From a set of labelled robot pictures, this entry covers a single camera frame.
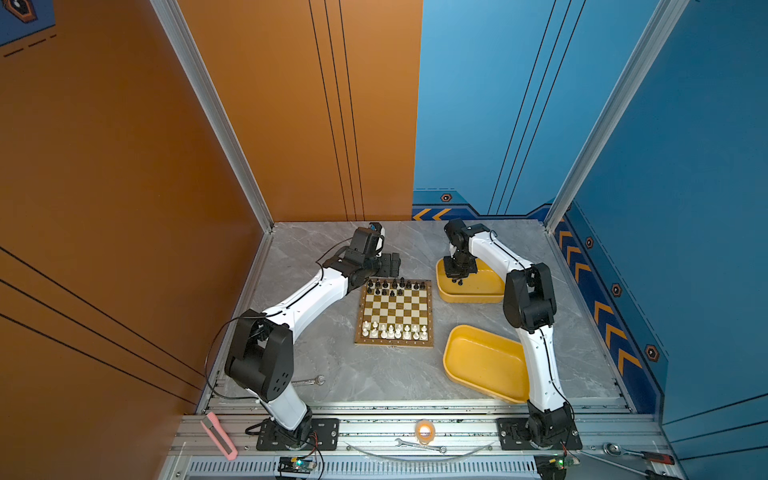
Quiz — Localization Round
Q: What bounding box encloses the yellow tray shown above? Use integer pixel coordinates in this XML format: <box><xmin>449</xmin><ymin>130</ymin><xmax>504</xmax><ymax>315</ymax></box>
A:
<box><xmin>436</xmin><ymin>259</ymin><xmax>505</xmax><ymax>304</ymax></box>
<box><xmin>443</xmin><ymin>325</ymin><xmax>530</xmax><ymax>404</ymax></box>

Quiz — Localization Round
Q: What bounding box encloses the wooden chess board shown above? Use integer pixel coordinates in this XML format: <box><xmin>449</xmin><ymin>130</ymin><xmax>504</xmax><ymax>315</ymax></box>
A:
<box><xmin>354</xmin><ymin>277</ymin><xmax>434</xmax><ymax>348</ymax></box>

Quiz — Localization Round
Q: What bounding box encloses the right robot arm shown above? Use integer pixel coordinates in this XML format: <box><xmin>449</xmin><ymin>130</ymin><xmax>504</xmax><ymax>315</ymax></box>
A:
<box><xmin>444</xmin><ymin>219</ymin><xmax>583</xmax><ymax>450</ymax></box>

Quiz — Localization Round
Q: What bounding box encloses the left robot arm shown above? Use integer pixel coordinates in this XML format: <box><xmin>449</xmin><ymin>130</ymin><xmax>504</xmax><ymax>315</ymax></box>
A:
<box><xmin>224</xmin><ymin>222</ymin><xmax>392</xmax><ymax>445</ymax></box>

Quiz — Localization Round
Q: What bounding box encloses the green circuit board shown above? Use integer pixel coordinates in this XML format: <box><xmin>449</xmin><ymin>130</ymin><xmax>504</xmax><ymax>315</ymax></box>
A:
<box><xmin>276</xmin><ymin>457</ymin><xmax>319</xmax><ymax>479</ymax></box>

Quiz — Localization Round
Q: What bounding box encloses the silver wrench on table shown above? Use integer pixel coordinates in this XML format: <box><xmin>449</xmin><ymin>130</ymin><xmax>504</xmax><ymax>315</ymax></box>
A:
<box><xmin>291</xmin><ymin>375</ymin><xmax>326</xmax><ymax>386</ymax></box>

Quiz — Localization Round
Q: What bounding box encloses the orange tape roll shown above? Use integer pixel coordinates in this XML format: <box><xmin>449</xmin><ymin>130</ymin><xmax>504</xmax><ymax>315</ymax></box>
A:
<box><xmin>414</xmin><ymin>420</ymin><xmax>436</xmax><ymax>445</ymax></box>

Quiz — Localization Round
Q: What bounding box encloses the pink tool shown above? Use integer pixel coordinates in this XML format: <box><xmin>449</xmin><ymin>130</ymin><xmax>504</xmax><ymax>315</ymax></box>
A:
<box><xmin>200</xmin><ymin>412</ymin><xmax>238</xmax><ymax>461</ymax></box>

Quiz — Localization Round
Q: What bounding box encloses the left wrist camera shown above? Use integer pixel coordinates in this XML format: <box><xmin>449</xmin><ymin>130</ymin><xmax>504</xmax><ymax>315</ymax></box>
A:
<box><xmin>369</xmin><ymin>222</ymin><xmax>386</xmax><ymax>257</ymax></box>

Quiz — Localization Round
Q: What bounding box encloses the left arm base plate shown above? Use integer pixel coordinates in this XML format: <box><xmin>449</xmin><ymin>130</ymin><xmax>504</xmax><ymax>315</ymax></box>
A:
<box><xmin>256</xmin><ymin>418</ymin><xmax>339</xmax><ymax>452</ymax></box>

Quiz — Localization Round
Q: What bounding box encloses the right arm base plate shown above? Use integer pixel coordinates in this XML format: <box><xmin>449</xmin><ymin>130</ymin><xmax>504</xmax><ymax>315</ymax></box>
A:
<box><xmin>496</xmin><ymin>417</ymin><xmax>583</xmax><ymax>451</ymax></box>

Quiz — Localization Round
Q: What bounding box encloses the silver wrench on rail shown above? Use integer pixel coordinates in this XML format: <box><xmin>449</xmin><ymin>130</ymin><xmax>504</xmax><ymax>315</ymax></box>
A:
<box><xmin>396</xmin><ymin>438</ymin><xmax>447</xmax><ymax>454</ymax></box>

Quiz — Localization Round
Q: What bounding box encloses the red handled ratchet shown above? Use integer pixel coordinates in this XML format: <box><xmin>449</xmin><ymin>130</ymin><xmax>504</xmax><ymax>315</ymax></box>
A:
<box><xmin>603</xmin><ymin>443</ymin><xmax>676</xmax><ymax>465</ymax></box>

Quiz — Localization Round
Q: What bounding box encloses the aluminium corner post left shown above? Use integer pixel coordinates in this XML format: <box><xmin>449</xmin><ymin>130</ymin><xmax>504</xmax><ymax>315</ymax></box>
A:
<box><xmin>150</xmin><ymin>0</ymin><xmax>274</xmax><ymax>234</ymax></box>

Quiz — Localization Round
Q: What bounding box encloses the aluminium corner post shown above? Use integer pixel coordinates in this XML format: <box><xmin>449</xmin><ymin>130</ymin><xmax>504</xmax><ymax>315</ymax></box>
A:
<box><xmin>544</xmin><ymin>0</ymin><xmax>689</xmax><ymax>234</ymax></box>
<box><xmin>150</xmin><ymin>0</ymin><xmax>274</xmax><ymax>234</ymax></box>

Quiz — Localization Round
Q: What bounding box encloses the aluminium corner post right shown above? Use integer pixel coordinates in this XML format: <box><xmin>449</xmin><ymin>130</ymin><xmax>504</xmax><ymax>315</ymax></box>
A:
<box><xmin>544</xmin><ymin>0</ymin><xmax>689</xmax><ymax>234</ymax></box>

